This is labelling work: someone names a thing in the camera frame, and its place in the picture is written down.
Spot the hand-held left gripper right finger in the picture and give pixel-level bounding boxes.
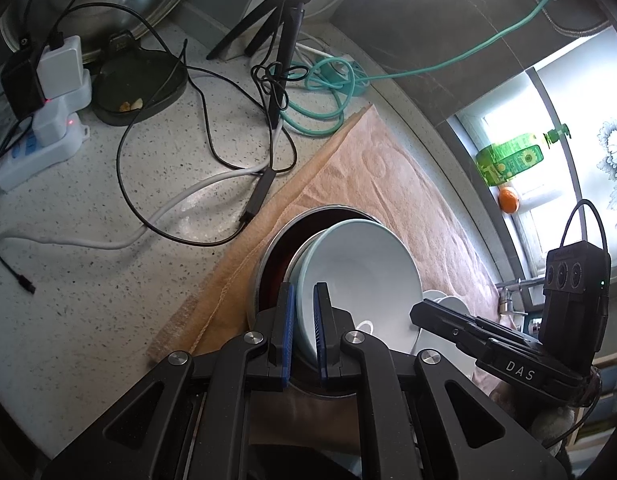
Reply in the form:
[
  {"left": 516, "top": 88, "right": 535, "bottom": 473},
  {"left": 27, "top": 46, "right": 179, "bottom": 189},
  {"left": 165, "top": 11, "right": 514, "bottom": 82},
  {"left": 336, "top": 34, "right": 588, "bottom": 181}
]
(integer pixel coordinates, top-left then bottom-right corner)
[{"left": 313, "top": 282, "right": 566, "bottom": 480}]

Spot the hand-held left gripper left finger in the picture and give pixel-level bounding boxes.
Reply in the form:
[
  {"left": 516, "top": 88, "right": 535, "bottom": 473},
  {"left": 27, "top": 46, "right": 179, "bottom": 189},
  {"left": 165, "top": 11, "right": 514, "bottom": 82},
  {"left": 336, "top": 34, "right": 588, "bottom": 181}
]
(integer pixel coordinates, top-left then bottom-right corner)
[{"left": 41, "top": 282, "right": 296, "bottom": 480}]

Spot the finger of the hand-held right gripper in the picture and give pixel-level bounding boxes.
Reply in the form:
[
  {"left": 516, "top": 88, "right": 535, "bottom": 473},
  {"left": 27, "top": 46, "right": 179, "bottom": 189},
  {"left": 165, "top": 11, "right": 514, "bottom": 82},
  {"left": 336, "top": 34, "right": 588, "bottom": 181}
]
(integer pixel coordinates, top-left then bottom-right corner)
[{"left": 409, "top": 299, "right": 585, "bottom": 402}]

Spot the grey leaf print plate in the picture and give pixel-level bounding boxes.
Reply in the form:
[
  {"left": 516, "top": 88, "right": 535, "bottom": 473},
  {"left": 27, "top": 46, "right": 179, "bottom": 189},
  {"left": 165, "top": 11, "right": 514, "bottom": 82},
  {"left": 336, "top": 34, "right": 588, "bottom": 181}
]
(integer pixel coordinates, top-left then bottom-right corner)
[{"left": 421, "top": 289, "right": 477, "bottom": 322}]

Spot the shallow pink floral plate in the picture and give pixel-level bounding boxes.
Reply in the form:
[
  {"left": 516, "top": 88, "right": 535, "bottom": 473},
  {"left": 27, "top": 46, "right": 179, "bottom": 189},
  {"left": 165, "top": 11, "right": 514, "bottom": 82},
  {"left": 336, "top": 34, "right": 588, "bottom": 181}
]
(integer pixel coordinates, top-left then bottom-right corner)
[{"left": 412, "top": 305, "right": 481, "bottom": 379}]

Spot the large stainless steel bowl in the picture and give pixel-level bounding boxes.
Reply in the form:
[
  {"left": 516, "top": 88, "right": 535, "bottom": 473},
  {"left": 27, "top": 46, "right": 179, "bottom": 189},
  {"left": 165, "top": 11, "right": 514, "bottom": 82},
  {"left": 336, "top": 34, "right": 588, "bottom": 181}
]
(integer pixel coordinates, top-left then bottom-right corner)
[{"left": 245, "top": 204, "right": 389, "bottom": 399}]

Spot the white ceramic bowl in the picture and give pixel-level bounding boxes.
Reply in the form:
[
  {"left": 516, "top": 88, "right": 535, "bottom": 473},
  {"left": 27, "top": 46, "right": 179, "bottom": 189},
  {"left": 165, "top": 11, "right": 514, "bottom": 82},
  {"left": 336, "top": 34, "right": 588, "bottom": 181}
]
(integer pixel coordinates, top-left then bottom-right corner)
[{"left": 287, "top": 219, "right": 424, "bottom": 372}]

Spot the red steel-lined bowl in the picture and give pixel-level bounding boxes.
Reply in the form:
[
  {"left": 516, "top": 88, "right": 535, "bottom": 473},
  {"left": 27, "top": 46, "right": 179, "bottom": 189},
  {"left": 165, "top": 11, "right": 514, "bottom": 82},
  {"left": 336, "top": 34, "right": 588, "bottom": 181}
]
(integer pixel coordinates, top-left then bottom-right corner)
[{"left": 266, "top": 210, "right": 384, "bottom": 311}]

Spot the person's right hand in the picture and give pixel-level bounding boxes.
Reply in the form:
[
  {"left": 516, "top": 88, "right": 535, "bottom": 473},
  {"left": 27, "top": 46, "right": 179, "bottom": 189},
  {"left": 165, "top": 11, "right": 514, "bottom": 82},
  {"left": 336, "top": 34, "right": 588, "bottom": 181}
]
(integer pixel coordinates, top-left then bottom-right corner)
[{"left": 531, "top": 404, "right": 577, "bottom": 453}]

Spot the chrome kitchen faucet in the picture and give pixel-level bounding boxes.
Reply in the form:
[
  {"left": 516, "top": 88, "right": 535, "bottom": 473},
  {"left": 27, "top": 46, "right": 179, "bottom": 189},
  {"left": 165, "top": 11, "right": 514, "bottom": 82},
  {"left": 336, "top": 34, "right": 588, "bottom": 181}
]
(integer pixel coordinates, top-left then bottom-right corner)
[{"left": 495, "top": 277, "right": 546, "bottom": 319}]

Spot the wooden shelf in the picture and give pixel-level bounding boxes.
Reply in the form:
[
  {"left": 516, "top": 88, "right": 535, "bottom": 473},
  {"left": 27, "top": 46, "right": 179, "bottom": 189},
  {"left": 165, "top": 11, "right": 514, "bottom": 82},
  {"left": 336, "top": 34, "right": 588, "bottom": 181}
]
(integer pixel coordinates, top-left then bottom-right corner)
[{"left": 568, "top": 349, "right": 617, "bottom": 466}]

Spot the white framed window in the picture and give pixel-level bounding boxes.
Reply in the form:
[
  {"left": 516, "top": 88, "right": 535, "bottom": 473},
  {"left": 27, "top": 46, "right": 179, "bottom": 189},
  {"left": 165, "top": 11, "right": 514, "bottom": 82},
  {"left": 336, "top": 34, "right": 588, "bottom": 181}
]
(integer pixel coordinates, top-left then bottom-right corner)
[{"left": 455, "top": 70, "right": 617, "bottom": 283}]

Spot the orange fruit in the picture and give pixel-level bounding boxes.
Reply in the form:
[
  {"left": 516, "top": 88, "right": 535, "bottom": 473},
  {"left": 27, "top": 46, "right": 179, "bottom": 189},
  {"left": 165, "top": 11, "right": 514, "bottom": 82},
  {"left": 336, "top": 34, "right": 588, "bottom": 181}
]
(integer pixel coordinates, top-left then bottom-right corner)
[{"left": 497, "top": 186, "right": 522, "bottom": 214}]

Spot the green dish soap bottle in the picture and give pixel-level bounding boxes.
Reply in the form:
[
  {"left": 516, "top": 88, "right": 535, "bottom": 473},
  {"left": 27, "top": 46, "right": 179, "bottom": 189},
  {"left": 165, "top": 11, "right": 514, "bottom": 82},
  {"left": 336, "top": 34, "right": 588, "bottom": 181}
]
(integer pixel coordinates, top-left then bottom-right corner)
[{"left": 475, "top": 123, "right": 572, "bottom": 189}]

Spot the peach terry towel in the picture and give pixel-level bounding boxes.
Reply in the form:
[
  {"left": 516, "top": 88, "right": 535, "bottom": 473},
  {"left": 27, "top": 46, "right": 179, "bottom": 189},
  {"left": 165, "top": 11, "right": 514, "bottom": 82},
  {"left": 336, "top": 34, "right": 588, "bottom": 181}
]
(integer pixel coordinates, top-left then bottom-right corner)
[{"left": 148, "top": 104, "right": 506, "bottom": 448}]

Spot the dark round dish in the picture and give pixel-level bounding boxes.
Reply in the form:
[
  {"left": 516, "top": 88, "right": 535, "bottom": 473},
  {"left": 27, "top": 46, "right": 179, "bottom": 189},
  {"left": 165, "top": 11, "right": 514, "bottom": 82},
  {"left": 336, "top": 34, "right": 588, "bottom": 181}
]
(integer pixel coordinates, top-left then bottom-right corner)
[{"left": 92, "top": 32, "right": 189, "bottom": 126}]

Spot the black tripod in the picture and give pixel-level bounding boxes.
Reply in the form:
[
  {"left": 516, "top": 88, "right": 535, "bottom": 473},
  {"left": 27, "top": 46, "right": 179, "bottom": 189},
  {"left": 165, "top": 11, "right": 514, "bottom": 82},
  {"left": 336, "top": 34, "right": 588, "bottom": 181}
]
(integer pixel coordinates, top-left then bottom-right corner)
[{"left": 206, "top": 0, "right": 330, "bottom": 132}]

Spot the white power strip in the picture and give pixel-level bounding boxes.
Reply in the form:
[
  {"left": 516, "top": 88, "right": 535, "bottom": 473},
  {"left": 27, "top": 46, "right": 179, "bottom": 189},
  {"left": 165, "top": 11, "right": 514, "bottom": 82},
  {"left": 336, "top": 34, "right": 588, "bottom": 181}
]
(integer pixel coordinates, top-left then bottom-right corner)
[{"left": 0, "top": 119, "right": 92, "bottom": 192}]

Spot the white plug adapter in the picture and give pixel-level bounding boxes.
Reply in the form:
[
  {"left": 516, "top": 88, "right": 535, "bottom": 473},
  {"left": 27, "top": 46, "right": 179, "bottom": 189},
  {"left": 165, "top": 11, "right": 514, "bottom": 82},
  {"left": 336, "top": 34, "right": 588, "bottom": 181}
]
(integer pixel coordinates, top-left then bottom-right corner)
[{"left": 30, "top": 96, "right": 83, "bottom": 147}]

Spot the white charger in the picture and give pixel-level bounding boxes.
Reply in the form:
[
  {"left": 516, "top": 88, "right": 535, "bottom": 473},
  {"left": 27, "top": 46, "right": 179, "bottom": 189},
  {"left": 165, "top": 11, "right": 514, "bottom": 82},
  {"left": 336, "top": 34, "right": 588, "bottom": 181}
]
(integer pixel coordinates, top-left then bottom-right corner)
[{"left": 35, "top": 35, "right": 85, "bottom": 99}]

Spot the black charger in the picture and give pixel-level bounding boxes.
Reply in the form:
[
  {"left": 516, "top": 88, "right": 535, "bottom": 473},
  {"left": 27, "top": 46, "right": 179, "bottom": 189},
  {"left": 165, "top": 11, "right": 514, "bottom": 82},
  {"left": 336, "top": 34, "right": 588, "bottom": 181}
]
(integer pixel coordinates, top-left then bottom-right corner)
[{"left": 0, "top": 50, "right": 45, "bottom": 119}]

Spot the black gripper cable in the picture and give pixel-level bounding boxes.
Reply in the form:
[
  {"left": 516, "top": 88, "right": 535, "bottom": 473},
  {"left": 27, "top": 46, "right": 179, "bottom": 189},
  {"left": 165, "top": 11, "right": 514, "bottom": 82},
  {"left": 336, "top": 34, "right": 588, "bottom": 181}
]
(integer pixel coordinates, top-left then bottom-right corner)
[{"left": 559, "top": 199, "right": 610, "bottom": 257}]

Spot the teal coiled cable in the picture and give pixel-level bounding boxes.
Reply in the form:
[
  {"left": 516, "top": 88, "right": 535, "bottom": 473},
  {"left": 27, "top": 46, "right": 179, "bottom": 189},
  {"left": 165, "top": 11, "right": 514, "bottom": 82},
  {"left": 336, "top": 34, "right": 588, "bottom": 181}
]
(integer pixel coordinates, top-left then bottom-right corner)
[{"left": 265, "top": 56, "right": 370, "bottom": 137}]

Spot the teal cable coil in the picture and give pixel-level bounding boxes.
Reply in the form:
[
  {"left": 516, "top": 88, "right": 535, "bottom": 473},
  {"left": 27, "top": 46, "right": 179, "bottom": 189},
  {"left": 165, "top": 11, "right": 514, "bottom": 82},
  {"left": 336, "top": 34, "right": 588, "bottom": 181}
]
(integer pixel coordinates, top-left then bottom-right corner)
[{"left": 357, "top": 0, "right": 565, "bottom": 87}]

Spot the metal flexible hose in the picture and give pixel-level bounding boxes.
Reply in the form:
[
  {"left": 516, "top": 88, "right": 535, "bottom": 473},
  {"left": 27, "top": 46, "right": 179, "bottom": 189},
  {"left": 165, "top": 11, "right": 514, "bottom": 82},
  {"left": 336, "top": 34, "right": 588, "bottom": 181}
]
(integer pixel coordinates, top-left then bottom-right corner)
[{"left": 542, "top": 6, "right": 610, "bottom": 40}]

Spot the black cable with plug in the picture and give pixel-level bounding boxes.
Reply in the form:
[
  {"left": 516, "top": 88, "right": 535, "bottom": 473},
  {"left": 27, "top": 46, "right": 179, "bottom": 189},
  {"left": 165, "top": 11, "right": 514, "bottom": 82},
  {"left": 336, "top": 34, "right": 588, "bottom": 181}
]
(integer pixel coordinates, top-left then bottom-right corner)
[{"left": 0, "top": 240, "right": 36, "bottom": 296}]

